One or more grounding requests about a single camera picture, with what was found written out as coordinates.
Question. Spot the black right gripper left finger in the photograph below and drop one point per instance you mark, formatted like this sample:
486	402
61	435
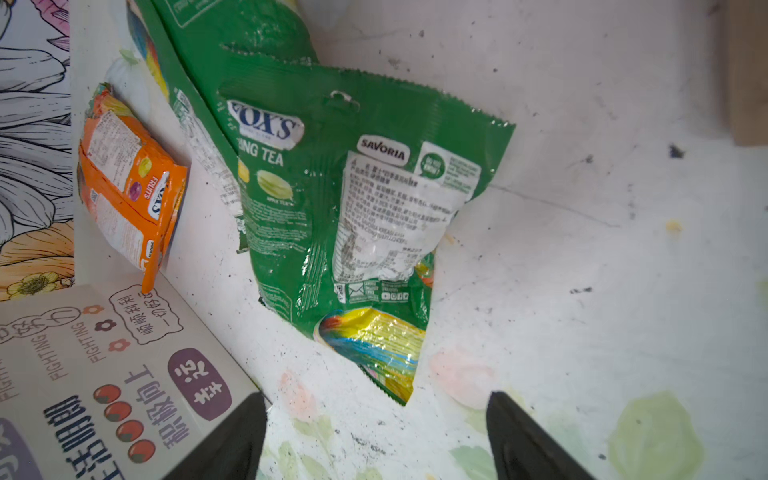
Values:
232	450

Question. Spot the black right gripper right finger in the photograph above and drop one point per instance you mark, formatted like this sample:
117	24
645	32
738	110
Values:
522	449

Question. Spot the white printed paper bag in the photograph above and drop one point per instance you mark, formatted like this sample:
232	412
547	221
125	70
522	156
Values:
102	381

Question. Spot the green Fox's candy packet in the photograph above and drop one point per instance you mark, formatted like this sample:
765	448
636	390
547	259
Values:
349	180

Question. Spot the orange snack packet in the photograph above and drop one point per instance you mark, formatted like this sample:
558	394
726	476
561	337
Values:
129	184

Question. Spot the wooden mallet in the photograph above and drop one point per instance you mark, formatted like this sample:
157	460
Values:
745	62

